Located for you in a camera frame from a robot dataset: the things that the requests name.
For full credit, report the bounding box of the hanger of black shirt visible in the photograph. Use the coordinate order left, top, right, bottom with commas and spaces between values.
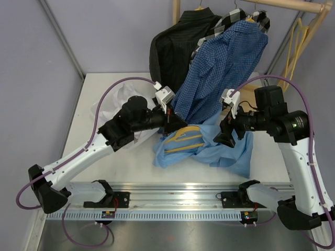
194, 0, 204, 11

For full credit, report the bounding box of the yellow hanger of white shirt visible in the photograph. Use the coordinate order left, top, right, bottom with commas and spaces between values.
282, 18, 309, 80

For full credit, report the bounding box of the black white checkered shirt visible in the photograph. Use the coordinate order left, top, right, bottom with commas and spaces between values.
189, 8, 270, 75

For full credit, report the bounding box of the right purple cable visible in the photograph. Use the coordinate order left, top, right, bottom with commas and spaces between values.
230, 75, 335, 249

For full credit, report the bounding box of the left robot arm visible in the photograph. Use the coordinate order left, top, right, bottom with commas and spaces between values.
28, 96, 187, 214

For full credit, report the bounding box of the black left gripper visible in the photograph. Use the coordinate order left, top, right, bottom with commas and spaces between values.
132, 102, 188, 136

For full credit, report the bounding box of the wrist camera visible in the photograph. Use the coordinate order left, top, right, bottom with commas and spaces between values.
220, 89, 240, 119
154, 82, 175, 114

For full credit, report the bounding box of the aluminium rail base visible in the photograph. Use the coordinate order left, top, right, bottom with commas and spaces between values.
68, 181, 294, 210

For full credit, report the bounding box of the light blue shirt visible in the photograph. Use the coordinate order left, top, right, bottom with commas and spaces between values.
153, 112, 254, 178

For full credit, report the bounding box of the aluminium corner frame post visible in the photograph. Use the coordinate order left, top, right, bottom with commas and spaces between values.
37, 0, 86, 83

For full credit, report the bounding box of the wooden clothes rack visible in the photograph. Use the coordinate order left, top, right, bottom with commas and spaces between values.
172, 0, 333, 95

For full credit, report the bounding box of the blue plaid shirt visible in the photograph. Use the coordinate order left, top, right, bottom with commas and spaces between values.
172, 20, 269, 124

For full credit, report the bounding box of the white slotted cable duct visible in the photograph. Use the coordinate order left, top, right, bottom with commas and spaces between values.
47, 210, 242, 221

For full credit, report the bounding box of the yellow hanger of blue shirt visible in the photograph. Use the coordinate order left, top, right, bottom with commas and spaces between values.
164, 125, 204, 153

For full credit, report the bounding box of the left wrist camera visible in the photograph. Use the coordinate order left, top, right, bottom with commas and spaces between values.
154, 82, 175, 114

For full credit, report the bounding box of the white plastic laundry basket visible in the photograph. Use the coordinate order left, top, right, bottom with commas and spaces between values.
93, 95, 159, 151

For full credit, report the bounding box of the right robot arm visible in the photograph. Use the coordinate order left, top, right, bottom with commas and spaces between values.
214, 86, 334, 230

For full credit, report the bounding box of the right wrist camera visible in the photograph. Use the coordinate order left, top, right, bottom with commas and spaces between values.
220, 89, 240, 119

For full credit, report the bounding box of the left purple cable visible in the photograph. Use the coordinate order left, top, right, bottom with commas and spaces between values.
15, 76, 158, 211

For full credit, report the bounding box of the hanger of plaid shirt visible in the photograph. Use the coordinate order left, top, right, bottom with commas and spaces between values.
246, 0, 258, 23

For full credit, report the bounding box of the black pinstripe shirt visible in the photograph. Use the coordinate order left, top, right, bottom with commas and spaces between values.
149, 7, 221, 92

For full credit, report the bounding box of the purple cable under duct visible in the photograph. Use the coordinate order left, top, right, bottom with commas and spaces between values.
61, 203, 115, 248

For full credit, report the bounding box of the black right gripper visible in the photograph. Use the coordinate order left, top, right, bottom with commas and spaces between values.
214, 101, 270, 149

